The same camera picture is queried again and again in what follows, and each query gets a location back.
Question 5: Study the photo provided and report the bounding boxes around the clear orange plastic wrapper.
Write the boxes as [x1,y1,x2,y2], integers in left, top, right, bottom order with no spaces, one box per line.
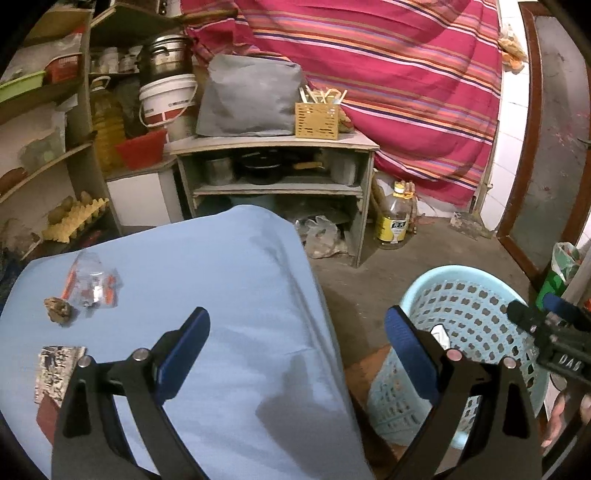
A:
[61,250,119,309]

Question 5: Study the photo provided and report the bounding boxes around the green bin with bag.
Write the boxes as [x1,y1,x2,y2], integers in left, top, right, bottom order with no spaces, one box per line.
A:
[535,242,584,311]

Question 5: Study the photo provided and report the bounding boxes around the light blue table cloth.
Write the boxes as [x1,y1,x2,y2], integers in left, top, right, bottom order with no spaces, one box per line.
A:
[1,206,372,479]

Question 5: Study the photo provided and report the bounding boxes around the red striped cloth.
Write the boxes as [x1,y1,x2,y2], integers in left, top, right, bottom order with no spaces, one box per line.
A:
[180,0,502,208]

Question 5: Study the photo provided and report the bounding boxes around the green plastic basin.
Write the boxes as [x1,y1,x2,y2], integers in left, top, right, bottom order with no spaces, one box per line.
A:
[0,70,45,103]

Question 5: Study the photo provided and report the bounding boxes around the yellow chopstick holder box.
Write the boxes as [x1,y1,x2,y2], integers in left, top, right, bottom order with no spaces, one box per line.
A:
[294,103,339,140]

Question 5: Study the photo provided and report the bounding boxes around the wooden door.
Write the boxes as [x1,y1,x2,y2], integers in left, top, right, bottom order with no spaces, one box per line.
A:
[498,1,590,284]

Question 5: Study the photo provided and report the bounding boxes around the grey wooden shelf cabinet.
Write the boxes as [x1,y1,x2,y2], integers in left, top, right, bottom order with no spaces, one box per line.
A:
[167,132,379,267]

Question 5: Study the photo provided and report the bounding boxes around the printed grey red packet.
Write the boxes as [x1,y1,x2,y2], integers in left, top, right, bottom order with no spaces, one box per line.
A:
[34,346,86,444]

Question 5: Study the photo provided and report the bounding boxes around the cooking oil bottle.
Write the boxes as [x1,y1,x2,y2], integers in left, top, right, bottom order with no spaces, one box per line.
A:
[375,181,413,247]

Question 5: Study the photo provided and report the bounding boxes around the brown crumpled scrap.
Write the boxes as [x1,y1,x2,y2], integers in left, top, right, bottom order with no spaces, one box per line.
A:
[43,297,73,325]

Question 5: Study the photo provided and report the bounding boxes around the steel pot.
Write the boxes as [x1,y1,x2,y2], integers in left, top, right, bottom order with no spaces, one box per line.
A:
[137,34,193,86]

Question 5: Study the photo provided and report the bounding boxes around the wooden wall shelf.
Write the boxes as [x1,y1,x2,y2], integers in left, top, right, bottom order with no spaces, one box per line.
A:
[1,5,110,251]

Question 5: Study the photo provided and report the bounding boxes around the white cabinet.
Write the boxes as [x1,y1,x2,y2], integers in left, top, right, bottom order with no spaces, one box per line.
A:
[107,168,184,227]

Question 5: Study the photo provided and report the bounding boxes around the clear plastic bag on floor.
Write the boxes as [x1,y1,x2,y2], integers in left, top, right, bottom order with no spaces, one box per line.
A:
[294,215,349,259]

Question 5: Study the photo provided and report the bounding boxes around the white plastic bucket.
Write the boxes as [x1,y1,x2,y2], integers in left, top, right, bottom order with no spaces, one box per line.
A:
[138,74,198,143]

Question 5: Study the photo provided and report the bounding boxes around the large yellow oil jug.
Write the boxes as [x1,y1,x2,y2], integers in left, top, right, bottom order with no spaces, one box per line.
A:
[90,75,126,177]

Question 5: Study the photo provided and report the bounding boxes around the red plastic basin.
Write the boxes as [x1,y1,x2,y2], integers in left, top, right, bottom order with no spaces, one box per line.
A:
[115,129,166,171]

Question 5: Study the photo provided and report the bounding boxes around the light blue plastic basket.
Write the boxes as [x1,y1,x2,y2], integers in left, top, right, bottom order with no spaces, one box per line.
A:
[367,265,549,446]

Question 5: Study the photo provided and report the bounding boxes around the black wok pan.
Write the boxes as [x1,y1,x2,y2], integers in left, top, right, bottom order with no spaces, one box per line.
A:
[239,150,287,185]

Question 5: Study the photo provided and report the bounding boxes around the yellow egg tray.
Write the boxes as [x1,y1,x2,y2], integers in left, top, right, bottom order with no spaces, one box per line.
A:
[42,191,109,244]

